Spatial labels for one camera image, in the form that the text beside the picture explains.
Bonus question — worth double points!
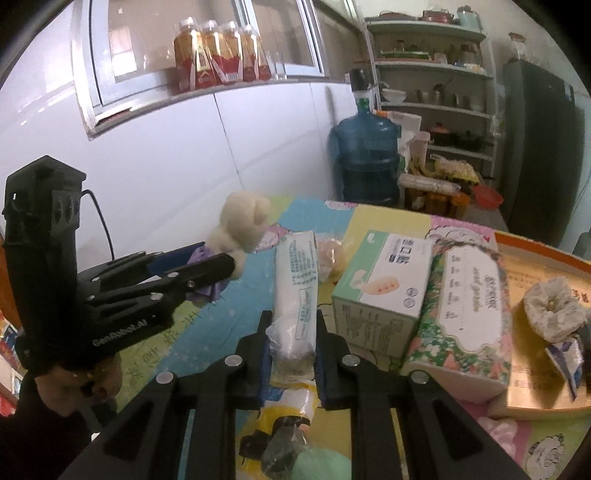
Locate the person's left hand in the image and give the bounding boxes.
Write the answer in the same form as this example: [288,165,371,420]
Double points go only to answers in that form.
[34,355,123,416]

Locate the black wok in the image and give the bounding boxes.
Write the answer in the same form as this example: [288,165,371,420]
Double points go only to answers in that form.
[455,131,485,152]

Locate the white plastic container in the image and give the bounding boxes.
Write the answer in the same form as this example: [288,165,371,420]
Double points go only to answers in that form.
[392,111,430,167]

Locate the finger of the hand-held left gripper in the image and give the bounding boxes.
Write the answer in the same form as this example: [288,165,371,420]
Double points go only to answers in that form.
[88,252,236,305]
[76,241,208,287]

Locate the orange drink bottle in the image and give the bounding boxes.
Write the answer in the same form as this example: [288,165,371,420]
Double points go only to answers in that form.
[241,24,271,81]
[222,21,245,83]
[199,19,229,86]
[173,17,206,93]

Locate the dark refrigerator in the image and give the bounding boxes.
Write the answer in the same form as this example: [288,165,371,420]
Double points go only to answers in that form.
[499,59,575,245]

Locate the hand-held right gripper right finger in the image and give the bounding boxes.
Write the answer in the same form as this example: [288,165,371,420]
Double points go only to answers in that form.
[313,318,529,480]

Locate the clear bag with dark item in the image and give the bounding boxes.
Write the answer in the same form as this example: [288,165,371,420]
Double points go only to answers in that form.
[238,413,310,478]

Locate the aluminium sliding window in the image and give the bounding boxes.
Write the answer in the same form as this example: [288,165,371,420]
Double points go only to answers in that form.
[69,0,328,139]

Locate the white metal shelf rack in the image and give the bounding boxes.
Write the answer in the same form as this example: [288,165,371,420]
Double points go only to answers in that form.
[365,18,497,181]

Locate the black cable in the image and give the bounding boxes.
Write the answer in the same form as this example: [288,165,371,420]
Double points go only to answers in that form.
[82,188,115,263]

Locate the white cotton pad roll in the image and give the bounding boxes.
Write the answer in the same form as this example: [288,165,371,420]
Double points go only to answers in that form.
[265,231,320,384]

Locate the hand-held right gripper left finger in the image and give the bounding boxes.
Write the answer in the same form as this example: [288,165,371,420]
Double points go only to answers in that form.
[60,310,275,480]

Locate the orange rimmed gold cardboard box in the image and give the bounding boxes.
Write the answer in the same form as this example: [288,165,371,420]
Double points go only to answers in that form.
[489,231,591,421]

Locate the red plastic basin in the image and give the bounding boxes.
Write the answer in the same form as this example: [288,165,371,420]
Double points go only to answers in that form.
[471,185,505,208]

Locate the blue water jug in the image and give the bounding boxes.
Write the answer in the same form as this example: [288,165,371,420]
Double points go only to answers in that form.
[330,104,402,206]

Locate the cartoon printed tablecloth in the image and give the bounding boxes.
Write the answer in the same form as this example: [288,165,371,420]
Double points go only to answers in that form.
[115,194,591,480]

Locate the pink translucent bag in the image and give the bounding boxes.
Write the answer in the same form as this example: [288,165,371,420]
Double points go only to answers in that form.
[478,415,520,446]

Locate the pack of orange jars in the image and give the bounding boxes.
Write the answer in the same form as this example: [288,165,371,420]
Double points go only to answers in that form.
[399,174,469,217]

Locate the person's left forearm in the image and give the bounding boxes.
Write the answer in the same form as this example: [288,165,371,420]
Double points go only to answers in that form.
[0,369,116,480]

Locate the cream lace scrunchie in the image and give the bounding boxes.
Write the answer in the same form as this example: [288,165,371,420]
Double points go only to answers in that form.
[523,277,591,342]

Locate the black clay pot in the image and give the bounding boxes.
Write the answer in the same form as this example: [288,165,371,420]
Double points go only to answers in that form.
[427,124,458,146]

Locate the small blue white packet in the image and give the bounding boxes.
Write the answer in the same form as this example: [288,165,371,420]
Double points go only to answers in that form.
[545,336,585,402]

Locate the teal pot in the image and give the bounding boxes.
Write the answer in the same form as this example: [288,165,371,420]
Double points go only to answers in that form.
[457,7,483,32]

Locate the green face mask box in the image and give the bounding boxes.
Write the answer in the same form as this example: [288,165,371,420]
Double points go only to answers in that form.
[331,229,435,358]

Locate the cream plush bear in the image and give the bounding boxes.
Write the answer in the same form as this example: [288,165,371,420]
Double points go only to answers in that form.
[205,191,273,280]

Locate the floral tissue box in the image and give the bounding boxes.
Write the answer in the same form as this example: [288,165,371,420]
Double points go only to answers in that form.
[401,235,513,398]

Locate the black water pump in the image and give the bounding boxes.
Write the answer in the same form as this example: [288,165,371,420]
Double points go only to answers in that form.
[347,68,372,104]

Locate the beige round puff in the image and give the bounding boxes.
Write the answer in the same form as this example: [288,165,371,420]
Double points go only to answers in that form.
[318,237,347,280]

